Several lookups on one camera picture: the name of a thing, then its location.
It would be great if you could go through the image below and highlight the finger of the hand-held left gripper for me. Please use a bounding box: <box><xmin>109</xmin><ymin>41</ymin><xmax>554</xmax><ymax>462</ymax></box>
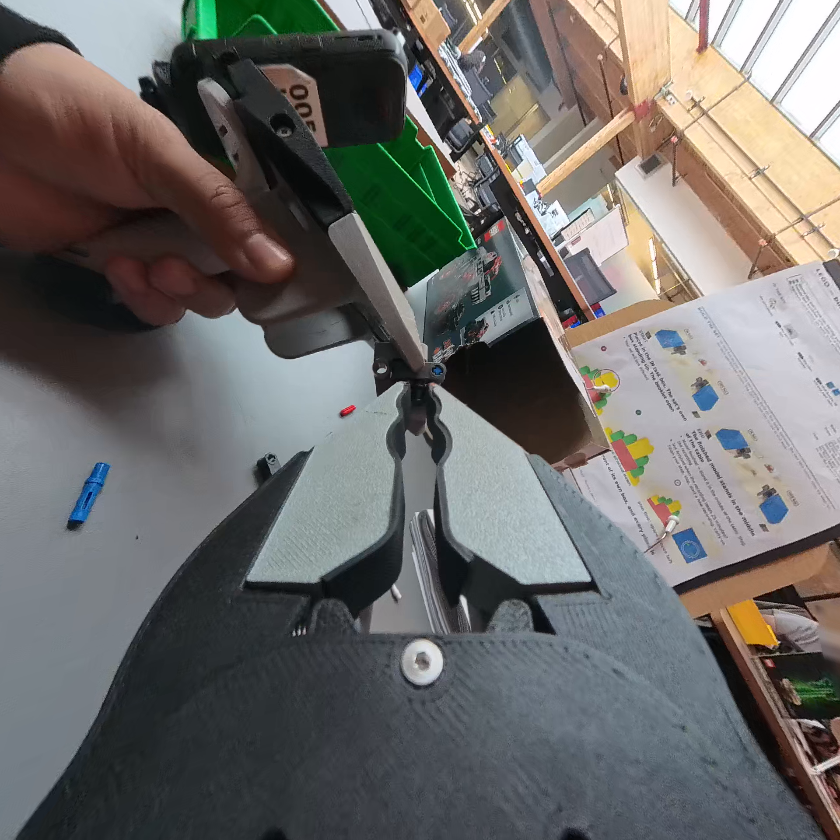
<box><xmin>327</xmin><ymin>210</ymin><xmax>431</xmax><ymax>382</ymax></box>

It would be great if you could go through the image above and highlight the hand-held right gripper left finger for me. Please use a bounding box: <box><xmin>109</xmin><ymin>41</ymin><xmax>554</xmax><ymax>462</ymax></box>
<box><xmin>244</xmin><ymin>382</ymin><xmax>408</xmax><ymax>619</ymax></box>

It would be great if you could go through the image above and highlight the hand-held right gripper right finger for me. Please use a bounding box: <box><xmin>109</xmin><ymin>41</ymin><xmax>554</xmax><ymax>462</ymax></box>
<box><xmin>427</xmin><ymin>384</ymin><xmax>595</xmax><ymax>623</ymax></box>

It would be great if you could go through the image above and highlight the grey toy brick assembly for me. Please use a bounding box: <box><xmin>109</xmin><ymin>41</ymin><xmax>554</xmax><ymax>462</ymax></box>
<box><xmin>372</xmin><ymin>359</ymin><xmax>449</xmax><ymax>438</ymax></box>

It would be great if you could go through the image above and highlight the blue toy connector pin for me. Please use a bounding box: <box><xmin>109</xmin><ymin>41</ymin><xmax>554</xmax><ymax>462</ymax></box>
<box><xmin>67</xmin><ymin>462</ymin><xmax>111</xmax><ymax>530</ymax></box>

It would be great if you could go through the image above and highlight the dark toy set box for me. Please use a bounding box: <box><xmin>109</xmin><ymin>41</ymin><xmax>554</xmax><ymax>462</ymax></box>
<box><xmin>422</xmin><ymin>220</ymin><xmax>547</xmax><ymax>363</ymax></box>

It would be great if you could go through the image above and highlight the person's left hand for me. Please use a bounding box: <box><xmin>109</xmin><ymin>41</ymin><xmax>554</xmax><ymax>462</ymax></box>
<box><xmin>0</xmin><ymin>42</ymin><xmax>296</xmax><ymax>328</ymax></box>

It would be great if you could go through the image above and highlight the green storage bin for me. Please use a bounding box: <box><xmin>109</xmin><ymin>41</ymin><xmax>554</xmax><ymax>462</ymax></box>
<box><xmin>323</xmin><ymin>115</ymin><xmax>478</xmax><ymax>287</ymax></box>
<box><xmin>180</xmin><ymin>0</ymin><xmax>343</xmax><ymax>42</ymax></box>

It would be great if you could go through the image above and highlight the brown cardboard box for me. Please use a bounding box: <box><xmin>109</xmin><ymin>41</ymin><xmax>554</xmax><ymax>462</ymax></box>
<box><xmin>433</xmin><ymin>252</ymin><xmax>613</xmax><ymax>468</ymax></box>

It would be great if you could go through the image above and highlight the task instruction sign board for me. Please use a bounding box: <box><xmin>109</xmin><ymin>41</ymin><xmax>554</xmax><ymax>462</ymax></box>
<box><xmin>566</xmin><ymin>261</ymin><xmax>840</xmax><ymax>589</ymax></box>

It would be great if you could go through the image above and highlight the yellow box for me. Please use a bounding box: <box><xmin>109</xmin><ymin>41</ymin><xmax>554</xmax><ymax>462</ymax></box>
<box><xmin>724</xmin><ymin>600</ymin><xmax>781</xmax><ymax>649</ymax></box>

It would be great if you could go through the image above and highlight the wooden support beam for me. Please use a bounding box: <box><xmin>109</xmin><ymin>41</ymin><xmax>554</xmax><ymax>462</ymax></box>
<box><xmin>537</xmin><ymin>0</ymin><xmax>672</xmax><ymax>198</ymax></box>

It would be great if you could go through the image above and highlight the white cabinet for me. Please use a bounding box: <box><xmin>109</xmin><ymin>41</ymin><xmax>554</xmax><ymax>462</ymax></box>
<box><xmin>616</xmin><ymin>154</ymin><xmax>754</xmax><ymax>299</ymax></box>

